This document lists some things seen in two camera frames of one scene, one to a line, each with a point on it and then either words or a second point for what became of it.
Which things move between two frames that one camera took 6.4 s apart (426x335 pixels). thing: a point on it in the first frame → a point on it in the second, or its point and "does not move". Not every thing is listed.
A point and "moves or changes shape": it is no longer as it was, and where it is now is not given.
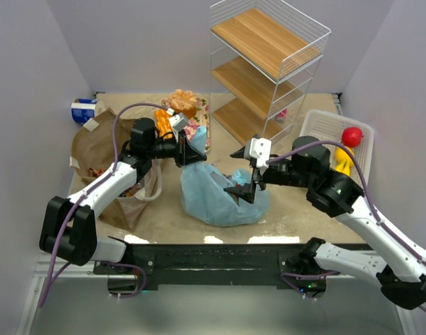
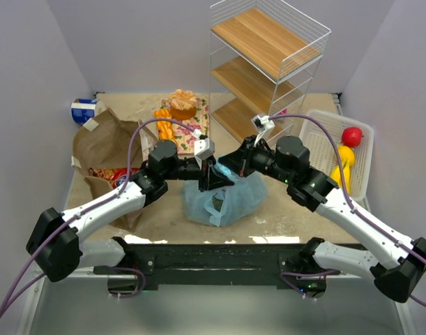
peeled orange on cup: (183, 101) does not move
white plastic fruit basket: (328, 127) does not move
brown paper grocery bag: (96, 144) does not move
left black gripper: (180, 150) → (203, 175)
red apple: (352, 137) does not move
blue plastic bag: (203, 191) moves or changes shape
